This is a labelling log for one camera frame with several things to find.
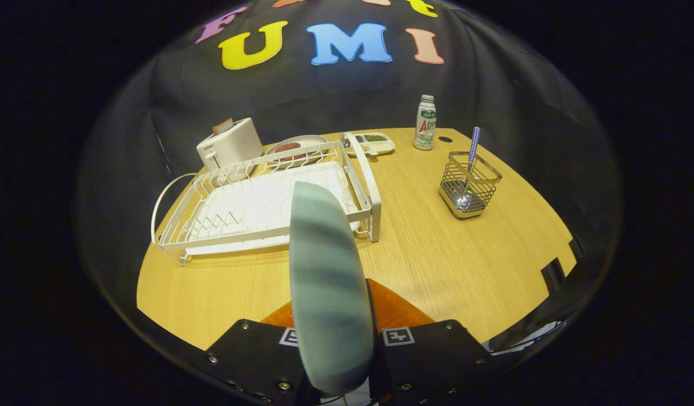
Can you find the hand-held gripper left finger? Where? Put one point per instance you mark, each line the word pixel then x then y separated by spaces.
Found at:
pixel 251 355

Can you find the toast slice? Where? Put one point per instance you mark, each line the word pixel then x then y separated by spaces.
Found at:
pixel 222 126

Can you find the light green plate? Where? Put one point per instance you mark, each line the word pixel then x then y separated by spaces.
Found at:
pixel 330 293

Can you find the black backdrop cloth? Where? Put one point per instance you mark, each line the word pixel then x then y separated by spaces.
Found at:
pixel 324 96

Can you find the white toaster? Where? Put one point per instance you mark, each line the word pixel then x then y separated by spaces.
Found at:
pixel 234 148

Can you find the white drink bottle green label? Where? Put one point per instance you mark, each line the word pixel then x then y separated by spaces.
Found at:
pixel 424 127

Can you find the red meat piece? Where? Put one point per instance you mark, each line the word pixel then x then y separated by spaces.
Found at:
pixel 287 148

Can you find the white divided dish with beans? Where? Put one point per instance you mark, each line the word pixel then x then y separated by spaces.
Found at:
pixel 380 146

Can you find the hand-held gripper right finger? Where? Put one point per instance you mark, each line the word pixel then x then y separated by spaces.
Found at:
pixel 431 361

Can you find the small dark block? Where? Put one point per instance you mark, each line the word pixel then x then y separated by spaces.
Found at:
pixel 552 274

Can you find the small round pale plate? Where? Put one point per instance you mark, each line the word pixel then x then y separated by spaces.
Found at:
pixel 312 140

